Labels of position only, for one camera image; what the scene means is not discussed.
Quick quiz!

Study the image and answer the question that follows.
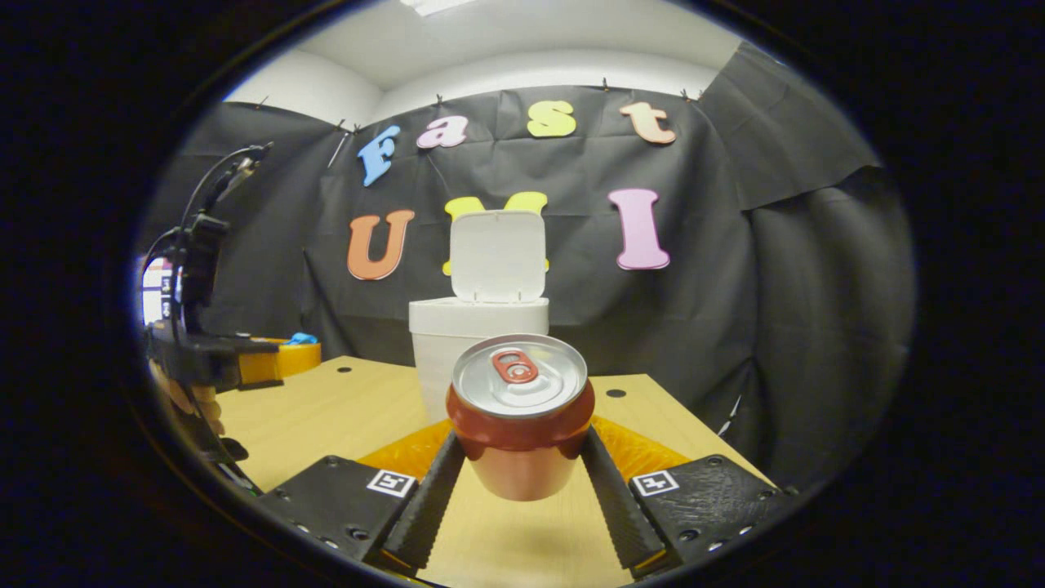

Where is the white desktop garbage bin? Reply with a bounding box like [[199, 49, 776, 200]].
[[408, 210, 550, 425]]

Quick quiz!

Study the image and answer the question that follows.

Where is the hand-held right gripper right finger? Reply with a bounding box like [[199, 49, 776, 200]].
[[580, 415, 799, 577]]

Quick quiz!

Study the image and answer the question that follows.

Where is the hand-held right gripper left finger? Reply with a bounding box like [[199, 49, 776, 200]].
[[257, 419, 468, 572]]

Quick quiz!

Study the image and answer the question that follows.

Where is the red pop can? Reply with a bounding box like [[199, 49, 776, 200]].
[[446, 333, 596, 502]]

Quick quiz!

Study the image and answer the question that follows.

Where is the wooden desktop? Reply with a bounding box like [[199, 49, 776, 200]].
[[214, 355, 776, 588]]

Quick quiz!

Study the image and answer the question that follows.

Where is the black backdrop cloth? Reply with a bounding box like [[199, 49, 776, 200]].
[[143, 41, 915, 491]]

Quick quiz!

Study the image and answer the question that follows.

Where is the ceiling light panel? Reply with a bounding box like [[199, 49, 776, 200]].
[[400, 0, 478, 17]]

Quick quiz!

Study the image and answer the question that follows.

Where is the computer monitor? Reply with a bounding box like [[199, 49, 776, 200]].
[[140, 257, 174, 326]]

